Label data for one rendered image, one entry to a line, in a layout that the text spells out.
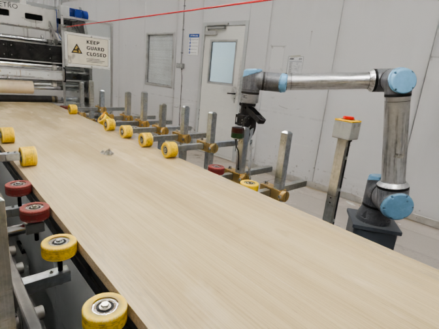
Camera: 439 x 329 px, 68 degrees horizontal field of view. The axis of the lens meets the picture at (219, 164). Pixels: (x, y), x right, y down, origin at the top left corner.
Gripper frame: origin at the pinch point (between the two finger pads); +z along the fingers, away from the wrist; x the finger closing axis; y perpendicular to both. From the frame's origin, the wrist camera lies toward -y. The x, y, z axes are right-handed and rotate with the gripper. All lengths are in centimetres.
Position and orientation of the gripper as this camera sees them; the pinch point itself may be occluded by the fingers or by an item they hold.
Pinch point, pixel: (247, 142)
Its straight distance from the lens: 169.2
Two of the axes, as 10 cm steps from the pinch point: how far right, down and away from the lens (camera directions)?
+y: -6.5, -2.6, 7.2
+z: -0.9, 9.6, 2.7
